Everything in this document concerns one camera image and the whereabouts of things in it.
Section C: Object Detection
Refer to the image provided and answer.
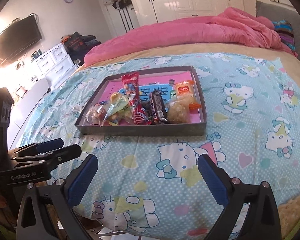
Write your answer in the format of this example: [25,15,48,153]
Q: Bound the clear green rice cracker packet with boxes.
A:
[167,101,190,124]

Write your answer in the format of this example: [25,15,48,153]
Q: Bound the black bag on chest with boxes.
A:
[61,31,101,66]

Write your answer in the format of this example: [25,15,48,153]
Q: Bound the black chocolate bar wrapper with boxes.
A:
[149,89,168,124]

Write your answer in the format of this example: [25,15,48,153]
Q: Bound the yellow brown snack bag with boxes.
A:
[107,92,134,126]

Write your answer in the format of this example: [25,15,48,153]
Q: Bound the white round chair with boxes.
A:
[7,79,49,150]

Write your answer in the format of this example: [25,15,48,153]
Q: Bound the grey tray with pink book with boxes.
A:
[75,66,207,137]

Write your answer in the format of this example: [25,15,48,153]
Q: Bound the pink duvet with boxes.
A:
[84,7,296,66]

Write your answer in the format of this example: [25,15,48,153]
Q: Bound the clear mixed candy bag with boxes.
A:
[85,101,109,127]

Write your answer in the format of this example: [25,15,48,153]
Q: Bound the wall mounted black television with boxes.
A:
[0,15,42,67]

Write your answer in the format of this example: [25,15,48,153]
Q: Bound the black green snack packet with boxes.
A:
[141,100,153,121]

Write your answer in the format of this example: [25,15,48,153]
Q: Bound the striped colourful pillow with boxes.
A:
[273,20,295,52]

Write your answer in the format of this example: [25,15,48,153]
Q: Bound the red long candy packet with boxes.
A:
[121,72,151,125]

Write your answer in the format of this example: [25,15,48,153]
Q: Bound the grey headboard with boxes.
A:
[256,1,300,60]

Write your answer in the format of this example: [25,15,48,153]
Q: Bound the orange cracker packet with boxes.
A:
[174,80,201,111]

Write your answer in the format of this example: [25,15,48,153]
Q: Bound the brown fuzzy rug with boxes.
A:
[278,195,300,239]

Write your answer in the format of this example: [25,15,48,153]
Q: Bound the Hello Kitty blue blanket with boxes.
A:
[20,53,300,239]

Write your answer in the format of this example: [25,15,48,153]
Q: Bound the white drawer chest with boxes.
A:
[32,43,78,90]

